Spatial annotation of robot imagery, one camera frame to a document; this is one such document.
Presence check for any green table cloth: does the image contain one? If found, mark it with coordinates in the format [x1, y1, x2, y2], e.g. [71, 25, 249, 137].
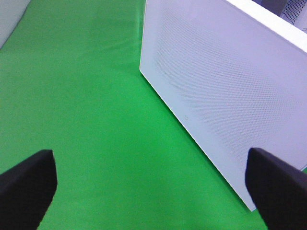
[0, 0, 266, 230]

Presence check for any white microwave oven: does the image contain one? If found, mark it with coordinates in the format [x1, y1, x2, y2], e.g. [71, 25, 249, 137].
[253, 0, 307, 33]

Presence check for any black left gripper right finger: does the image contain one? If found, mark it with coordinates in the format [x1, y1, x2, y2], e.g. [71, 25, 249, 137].
[245, 148, 307, 230]

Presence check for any white microwave door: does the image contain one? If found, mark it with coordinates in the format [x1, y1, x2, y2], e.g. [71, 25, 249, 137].
[140, 0, 307, 210]

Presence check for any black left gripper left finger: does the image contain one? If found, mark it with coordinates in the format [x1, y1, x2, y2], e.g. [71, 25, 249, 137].
[0, 149, 58, 230]

